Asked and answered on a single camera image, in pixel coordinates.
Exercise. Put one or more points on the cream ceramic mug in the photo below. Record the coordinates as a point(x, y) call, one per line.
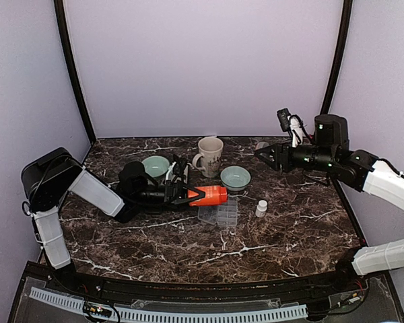
point(208, 158)

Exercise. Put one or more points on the orange bottle grey cap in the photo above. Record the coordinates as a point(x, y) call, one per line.
point(214, 195)

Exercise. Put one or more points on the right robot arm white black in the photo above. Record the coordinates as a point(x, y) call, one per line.
point(328, 151)

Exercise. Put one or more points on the black front table rail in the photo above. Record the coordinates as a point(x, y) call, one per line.
point(123, 289)

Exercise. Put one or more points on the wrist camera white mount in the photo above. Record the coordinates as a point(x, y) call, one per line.
point(179, 160)
point(293, 125)

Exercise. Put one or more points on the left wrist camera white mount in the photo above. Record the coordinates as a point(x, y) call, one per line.
point(179, 160)

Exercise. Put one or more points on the square floral ceramic tray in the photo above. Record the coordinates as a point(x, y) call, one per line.
point(177, 173)

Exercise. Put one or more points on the small circuit board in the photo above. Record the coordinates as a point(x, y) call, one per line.
point(94, 309)

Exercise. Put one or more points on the black frame post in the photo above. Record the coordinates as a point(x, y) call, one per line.
point(338, 56)
point(60, 15)

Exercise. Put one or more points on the right black frame post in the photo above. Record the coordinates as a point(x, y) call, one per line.
point(338, 56)

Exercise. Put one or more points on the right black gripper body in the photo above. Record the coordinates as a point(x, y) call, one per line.
point(287, 164)

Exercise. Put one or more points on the white slotted cable duct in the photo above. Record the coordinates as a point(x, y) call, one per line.
point(126, 314)

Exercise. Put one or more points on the small white pill bottle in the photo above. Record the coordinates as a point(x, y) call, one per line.
point(261, 208)

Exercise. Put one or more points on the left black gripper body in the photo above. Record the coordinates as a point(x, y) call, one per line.
point(170, 193)

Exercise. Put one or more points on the clear plastic pill organizer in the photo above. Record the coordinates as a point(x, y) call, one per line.
point(224, 215)

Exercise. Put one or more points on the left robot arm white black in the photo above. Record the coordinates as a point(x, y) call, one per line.
point(51, 177)

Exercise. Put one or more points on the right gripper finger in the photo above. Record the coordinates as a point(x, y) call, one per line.
point(270, 150)
point(268, 160)

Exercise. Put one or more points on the celadon bowl on table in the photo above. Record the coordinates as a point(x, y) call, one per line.
point(235, 178)

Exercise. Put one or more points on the left black frame post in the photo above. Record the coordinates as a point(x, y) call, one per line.
point(60, 15)

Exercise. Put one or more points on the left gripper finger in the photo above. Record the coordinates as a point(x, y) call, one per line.
point(187, 189)
point(189, 199)

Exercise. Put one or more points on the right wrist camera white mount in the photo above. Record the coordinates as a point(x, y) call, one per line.
point(293, 125)

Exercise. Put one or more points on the celadon bowl on tray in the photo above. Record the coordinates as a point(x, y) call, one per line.
point(156, 166)

